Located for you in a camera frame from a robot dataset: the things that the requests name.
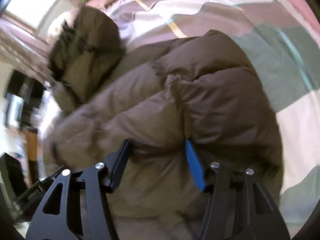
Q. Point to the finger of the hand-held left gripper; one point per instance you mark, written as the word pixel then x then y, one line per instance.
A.
pixel 35 191

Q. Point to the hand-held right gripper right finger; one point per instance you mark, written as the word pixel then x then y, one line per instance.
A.
pixel 195 165

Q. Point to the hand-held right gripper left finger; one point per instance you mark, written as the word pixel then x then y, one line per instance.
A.
pixel 120 165

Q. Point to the brown down jacket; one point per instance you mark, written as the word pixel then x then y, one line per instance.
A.
pixel 155 100

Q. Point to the yellow wooden cabinet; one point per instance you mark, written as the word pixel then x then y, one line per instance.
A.
pixel 31 155

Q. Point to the black desk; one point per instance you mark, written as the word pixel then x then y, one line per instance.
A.
pixel 22 100

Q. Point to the pink floral curtain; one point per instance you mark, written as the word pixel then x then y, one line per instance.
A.
pixel 22 45

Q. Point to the patterned bed sheet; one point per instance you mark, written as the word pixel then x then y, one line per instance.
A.
pixel 250 35

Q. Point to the window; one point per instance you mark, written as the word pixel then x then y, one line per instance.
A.
pixel 32 0

